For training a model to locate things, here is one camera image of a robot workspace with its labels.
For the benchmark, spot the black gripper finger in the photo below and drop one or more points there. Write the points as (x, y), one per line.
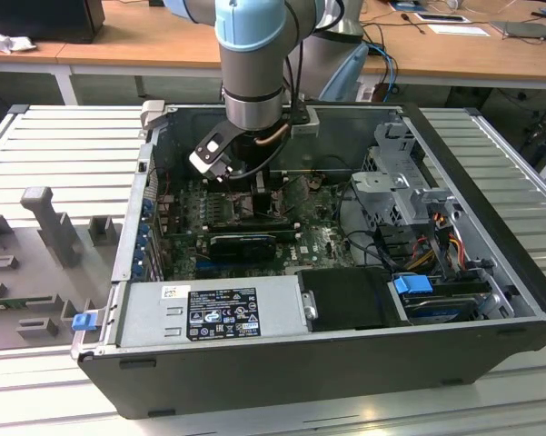
(262, 204)

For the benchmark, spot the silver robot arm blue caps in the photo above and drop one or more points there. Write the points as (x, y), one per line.
(252, 72)

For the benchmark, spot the CPU socket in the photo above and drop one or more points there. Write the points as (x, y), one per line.
(277, 206)

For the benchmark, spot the black graphics card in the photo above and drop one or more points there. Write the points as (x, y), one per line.
(241, 249)

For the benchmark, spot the round coin battery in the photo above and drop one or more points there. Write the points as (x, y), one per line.
(315, 182)

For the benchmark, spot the green motherboard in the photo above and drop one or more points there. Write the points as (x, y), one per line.
(318, 245)

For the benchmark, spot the grey case latch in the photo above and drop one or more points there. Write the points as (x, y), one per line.
(152, 111)

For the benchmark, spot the silver metal drive cage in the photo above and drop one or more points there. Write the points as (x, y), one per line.
(377, 186)

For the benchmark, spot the black plastic shroud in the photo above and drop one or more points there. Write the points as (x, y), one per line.
(345, 300)

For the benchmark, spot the silver power supply unit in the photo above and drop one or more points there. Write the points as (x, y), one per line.
(141, 313)

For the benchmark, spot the long wooden desk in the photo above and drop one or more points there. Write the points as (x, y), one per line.
(132, 36)

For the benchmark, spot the hard disk in blue carrier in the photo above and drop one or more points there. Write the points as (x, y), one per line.
(411, 287)

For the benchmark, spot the black open PC case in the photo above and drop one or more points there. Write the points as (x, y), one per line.
(300, 377)

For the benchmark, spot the blue plastic latch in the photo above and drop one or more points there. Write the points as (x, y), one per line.
(84, 321)

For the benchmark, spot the blue booklet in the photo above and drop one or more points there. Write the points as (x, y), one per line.
(406, 5)

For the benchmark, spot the small wooden desk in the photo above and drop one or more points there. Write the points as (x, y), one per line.
(27, 56)

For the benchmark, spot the white paper sheet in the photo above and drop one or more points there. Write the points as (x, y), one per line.
(459, 30)

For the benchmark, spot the grey parts rack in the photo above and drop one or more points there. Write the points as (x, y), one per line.
(27, 272)

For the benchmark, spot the black computer box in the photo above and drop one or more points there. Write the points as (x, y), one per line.
(41, 18)

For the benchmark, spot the crumpled white paper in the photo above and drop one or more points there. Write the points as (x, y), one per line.
(9, 44)

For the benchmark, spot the green RAM stick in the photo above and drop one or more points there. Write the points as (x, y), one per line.
(0, 303)

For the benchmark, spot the dark grey laptop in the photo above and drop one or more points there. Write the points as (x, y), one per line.
(527, 28)

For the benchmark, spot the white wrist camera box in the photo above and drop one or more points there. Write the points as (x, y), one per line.
(204, 159)

